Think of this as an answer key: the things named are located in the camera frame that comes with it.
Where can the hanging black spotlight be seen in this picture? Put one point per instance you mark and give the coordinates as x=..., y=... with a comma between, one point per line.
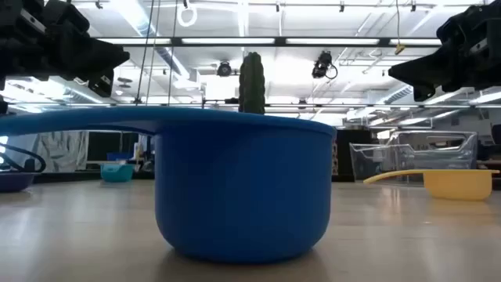
x=224, y=69
x=321, y=64

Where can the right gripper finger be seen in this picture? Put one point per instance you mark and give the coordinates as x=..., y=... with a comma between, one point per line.
x=422, y=93
x=426, y=68

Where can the green cactus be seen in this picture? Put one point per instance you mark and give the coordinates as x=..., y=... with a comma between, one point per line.
x=251, y=84

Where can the clear plastic basket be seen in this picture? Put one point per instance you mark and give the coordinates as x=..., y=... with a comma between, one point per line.
x=415, y=156

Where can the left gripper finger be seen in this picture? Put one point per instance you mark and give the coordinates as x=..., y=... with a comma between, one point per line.
x=94, y=56
x=101, y=84

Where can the overhead rig light bar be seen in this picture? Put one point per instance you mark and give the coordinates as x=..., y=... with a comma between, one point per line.
x=332, y=41

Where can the black horizontal rig beam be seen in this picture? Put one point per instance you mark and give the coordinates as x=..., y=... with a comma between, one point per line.
x=352, y=105

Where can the purple measuring cup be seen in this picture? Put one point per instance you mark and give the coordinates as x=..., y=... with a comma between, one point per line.
x=13, y=182

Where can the silver tarp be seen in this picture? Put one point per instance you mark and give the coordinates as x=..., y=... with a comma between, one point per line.
x=58, y=150

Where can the black table frame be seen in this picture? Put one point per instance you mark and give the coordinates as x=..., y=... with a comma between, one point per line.
x=70, y=177

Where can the yellow measuring cup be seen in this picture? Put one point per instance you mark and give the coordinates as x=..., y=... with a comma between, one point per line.
x=458, y=186

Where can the light blue measuring cup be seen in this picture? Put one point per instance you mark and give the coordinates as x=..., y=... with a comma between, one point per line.
x=116, y=174

